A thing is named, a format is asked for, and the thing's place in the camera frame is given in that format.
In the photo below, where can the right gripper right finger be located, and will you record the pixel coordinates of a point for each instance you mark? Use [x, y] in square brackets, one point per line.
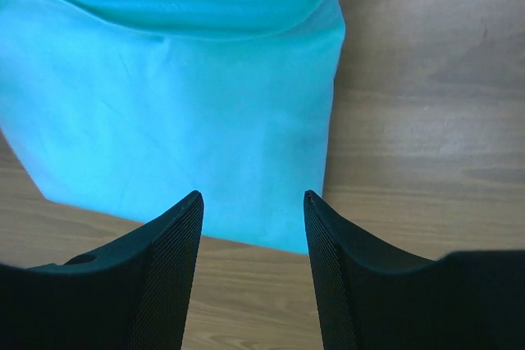
[373, 295]

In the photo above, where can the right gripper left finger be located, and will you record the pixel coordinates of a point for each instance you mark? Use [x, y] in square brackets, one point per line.
[131, 293]

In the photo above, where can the teal t shirt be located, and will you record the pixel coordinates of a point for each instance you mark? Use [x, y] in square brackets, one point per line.
[125, 106]

